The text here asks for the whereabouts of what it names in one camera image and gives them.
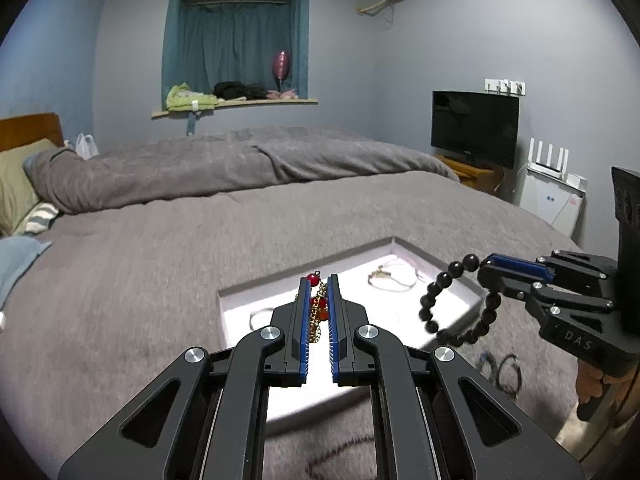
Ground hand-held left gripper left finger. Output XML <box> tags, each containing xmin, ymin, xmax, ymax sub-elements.
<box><xmin>57</xmin><ymin>275</ymin><xmax>311</xmax><ymax>480</ymax></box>

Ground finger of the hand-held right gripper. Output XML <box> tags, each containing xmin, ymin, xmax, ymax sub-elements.
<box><xmin>481</xmin><ymin>250</ymin><xmax>610</xmax><ymax>282</ymax></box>
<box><xmin>476</xmin><ymin>264</ymin><xmax>615</xmax><ymax>317</ymax></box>

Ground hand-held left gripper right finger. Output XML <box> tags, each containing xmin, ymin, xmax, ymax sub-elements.
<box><xmin>327</xmin><ymin>274</ymin><xmax>586</xmax><ymax>480</ymax></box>

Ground gold chain red bead necklace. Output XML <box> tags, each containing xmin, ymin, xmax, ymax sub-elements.
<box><xmin>307</xmin><ymin>271</ymin><xmax>331</xmax><ymax>345</ymax></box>

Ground white jewelry tray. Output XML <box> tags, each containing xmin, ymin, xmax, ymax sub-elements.
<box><xmin>216</xmin><ymin>235</ymin><xmax>484</xmax><ymax>424</ymax></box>

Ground black bead bracelet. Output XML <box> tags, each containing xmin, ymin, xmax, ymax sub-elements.
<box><xmin>419</xmin><ymin>254</ymin><xmax>502</xmax><ymax>346</ymax></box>

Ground person's right hand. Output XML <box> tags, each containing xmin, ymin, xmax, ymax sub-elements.
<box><xmin>575</xmin><ymin>360</ymin><xmax>630</xmax><ymax>405</ymax></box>

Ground wooden television stand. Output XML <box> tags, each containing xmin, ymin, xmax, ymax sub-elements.
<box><xmin>433</xmin><ymin>154</ymin><xmax>496</xmax><ymax>193</ymax></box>

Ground white router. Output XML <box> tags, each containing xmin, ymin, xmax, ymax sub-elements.
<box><xmin>526</xmin><ymin>138</ymin><xmax>571</xmax><ymax>177</ymax></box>

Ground black television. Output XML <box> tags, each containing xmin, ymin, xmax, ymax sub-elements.
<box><xmin>431</xmin><ymin>90</ymin><xmax>521</xmax><ymax>171</ymax></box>

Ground grey duvet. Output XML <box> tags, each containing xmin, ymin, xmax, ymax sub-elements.
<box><xmin>23</xmin><ymin>126</ymin><xmax>461</xmax><ymax>216</ymax></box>

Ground wooden window sill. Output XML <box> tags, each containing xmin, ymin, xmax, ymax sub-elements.
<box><xmin>151</xmin><ymin>98</ymin><xmax>319</xmax><ymax>120</ymax></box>

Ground black clothes pile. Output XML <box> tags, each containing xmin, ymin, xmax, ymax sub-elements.
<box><xmin>212</xmin><ymin>80</ymin><xmax>269</xmax><ymax>101</ymax></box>

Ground green cloth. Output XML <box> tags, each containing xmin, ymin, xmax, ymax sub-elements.
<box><xmin>165</xmin><ymin>82</ymin><xmax>219</xmax><ymax>112</ymax></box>

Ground pink foil balloon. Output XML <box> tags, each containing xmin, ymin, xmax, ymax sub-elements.
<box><xmin>272</xmin><ymin>50</ymin><xmax>292</xmax><ymax>92</ymax></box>

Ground white plastic bag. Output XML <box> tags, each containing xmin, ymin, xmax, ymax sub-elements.
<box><xmin>74</xmin><ymin>133</ymin><xmax>101</xmax><ymax>161</ymax></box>

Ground teal curtain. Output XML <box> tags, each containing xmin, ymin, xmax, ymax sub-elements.
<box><xmin>161</xmin><ymin>0</ymin><xmax>311</xmax><ymax>106</ymax></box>

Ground striped pillow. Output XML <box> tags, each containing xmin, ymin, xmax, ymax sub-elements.
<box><xmin>14</xmin><ymin>202</ymin><xmax>61</xmax><ymax>236</ymax></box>

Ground light blue cloth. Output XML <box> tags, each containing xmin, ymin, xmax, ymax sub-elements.
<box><xmin>0</xmin><ymin>236</ymin><xmax>53</xmax><ymax>311</ymax></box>

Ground olive green pillow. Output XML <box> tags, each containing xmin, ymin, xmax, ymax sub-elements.
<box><xmin>0</xmin><ymin>138</ymin><xmax>58</xmax><ymax>237</ymax></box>

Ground wooden headboard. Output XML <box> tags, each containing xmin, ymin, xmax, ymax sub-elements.
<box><xmin>0</xmin><ymin>112</ymin><xmax>66</xmax><ymax>153</ymax></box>

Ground thin gold charm bracelet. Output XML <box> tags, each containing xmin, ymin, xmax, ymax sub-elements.
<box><xmin>367</xmin><ymin>261</ymin><xmax>419</xmax><ymax>292</ymax></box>

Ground black hair tie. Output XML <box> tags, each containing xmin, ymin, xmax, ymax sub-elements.
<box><xmin>492</xmin><ymin>354</ymin><xmax>524</xmax><ymax>396</ymax></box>

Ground dark cord necklace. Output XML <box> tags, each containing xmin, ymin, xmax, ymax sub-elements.
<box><xmin>305</xmin><ymin>429</ymin><xmax>377</xmax><ymax>480</ymax></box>

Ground white wall sockets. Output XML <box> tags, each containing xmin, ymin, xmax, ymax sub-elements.
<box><xmin>483</xmin><ymin>78</ymin><xmax>528</xmax><ymax>96</ymax></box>

